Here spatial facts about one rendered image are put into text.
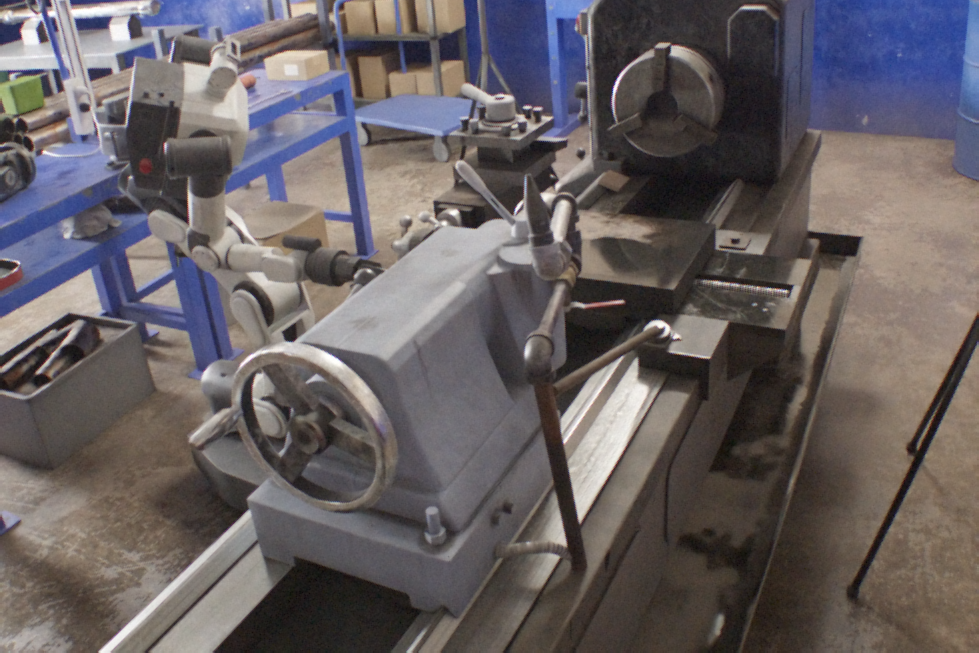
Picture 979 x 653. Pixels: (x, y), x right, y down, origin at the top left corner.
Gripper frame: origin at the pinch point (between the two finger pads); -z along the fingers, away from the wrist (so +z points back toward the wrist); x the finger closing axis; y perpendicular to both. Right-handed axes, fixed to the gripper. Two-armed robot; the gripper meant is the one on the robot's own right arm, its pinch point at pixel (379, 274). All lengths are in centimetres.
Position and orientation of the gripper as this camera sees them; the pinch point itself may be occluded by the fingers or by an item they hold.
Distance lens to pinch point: 211.4
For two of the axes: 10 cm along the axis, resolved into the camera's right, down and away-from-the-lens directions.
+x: -4.4, -1.1, -8.9
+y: 1.6, -9.9, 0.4
